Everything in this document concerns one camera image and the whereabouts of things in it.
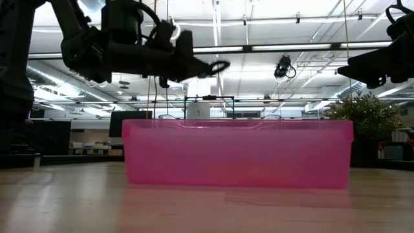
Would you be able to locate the red mat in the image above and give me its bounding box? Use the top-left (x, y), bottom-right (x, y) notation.
top-left (122, 118), bottom-right (354, 190)

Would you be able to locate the black monitor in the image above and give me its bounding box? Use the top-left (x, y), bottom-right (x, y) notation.
top-left (109, 110), bottom-right (153, 139)

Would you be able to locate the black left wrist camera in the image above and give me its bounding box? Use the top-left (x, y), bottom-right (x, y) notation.
top-left (102, 0), bottom-right (145, 45)

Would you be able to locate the black overhead camera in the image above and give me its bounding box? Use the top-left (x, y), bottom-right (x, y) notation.
top-left (274, 54), bottom-right (297, 80)

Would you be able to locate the green potted plant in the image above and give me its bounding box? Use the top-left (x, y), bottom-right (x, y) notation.
top-left (325, 90), bottom-right (405, 169)

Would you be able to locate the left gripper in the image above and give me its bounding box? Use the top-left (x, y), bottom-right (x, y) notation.
top-left (108, 21), bottom-right (215, 83)

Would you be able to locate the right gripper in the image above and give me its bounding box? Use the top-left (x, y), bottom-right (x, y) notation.
top-left (336, 12), bottom-right (414, 89)

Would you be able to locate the distant black frame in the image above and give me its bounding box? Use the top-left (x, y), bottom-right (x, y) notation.
top-left (184, 95), bottom-right (235, 120)

